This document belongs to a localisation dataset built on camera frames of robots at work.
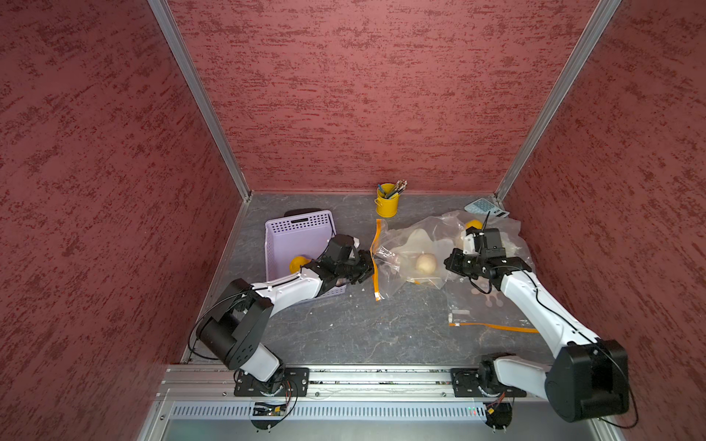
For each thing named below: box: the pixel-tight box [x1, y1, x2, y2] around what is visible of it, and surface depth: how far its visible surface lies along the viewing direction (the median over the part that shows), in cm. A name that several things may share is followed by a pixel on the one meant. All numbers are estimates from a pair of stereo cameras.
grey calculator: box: [464, 197, 511, 218], surface depth 116 cm
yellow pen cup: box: [374, 182, 400, 218], surface depth 112 cm
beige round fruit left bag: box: [415, 252, 438, 275], surface depth 94 cm
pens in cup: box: [376, 179, 409, 200], surface depth 103 cm
